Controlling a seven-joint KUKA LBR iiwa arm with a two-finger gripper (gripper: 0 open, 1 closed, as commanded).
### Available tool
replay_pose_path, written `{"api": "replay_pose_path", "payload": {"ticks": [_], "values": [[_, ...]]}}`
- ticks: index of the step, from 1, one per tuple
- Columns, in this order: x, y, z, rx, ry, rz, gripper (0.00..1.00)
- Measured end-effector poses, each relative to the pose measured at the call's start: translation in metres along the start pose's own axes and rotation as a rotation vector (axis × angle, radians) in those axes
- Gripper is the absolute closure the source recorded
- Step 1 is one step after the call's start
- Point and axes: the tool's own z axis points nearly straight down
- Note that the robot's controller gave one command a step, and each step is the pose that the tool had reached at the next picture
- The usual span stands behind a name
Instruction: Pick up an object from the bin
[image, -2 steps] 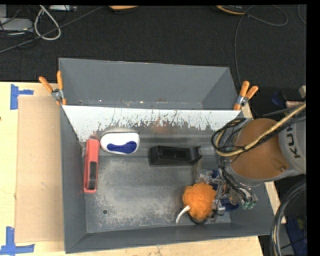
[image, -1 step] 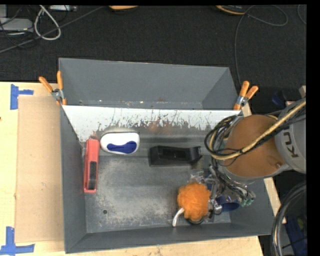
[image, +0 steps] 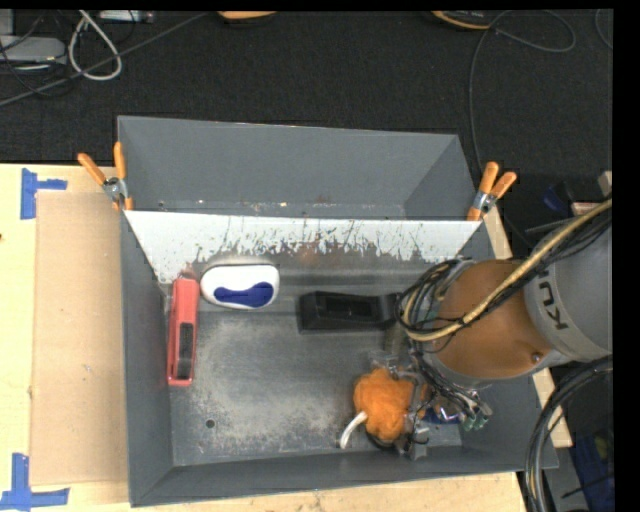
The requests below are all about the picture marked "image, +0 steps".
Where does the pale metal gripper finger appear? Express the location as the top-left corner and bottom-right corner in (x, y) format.
(397, 423), (432, 462)
(370, 351), (419, 384)

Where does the orange mesh bath puff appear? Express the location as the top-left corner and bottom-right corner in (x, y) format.
(339, 367), (432, 450)

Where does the black stapler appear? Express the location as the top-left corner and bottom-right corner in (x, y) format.
(297, 290), (402, 334)

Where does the grey metal bin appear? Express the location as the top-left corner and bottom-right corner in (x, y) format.
(116, 115), (560, 507)

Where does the white and blue oval object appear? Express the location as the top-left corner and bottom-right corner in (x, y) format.
(199, 263), (281, 312)

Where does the red flat stapler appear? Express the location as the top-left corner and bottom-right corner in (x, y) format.
(165, 276), (202, 388)

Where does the brown cardboard board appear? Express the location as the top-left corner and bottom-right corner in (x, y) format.
(28, 191), (129, 487)

